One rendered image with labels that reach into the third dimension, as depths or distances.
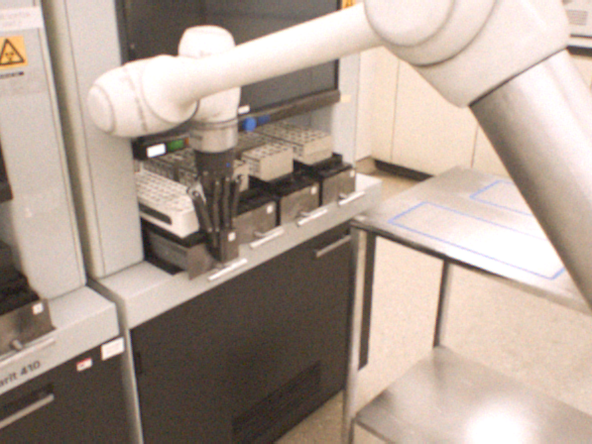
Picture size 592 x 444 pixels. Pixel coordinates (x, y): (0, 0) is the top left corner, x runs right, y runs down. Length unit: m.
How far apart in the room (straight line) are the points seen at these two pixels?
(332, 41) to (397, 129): 2.86
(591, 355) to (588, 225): 1.90
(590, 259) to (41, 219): 0.89
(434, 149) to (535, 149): 3.02
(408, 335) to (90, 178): 1.50
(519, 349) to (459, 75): 1.90
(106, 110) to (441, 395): 1.14
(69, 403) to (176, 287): 0.29
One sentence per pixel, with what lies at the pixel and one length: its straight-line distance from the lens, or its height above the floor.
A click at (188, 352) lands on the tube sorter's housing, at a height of 0.54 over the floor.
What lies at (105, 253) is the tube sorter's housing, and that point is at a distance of 1.29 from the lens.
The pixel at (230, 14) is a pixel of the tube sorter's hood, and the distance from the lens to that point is 1.35.
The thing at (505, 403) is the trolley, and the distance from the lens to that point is 1.75.
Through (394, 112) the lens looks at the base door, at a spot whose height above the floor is 0.39.
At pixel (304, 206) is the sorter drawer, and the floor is 0.76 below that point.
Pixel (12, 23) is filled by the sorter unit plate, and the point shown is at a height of 1.23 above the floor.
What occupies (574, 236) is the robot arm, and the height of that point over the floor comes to 1.12.
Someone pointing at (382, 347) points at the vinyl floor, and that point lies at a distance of 2.34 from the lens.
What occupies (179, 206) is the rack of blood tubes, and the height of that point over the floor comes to 0.86.
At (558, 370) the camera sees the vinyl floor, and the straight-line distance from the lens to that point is 2.40.
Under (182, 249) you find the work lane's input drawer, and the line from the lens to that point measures 1.25.
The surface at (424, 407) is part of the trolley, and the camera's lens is 1.69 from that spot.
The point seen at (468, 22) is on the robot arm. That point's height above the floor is 1.30.
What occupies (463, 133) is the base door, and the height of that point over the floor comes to 0.36.
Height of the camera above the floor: 1.38
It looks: 26 degrees down
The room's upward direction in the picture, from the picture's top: straight up
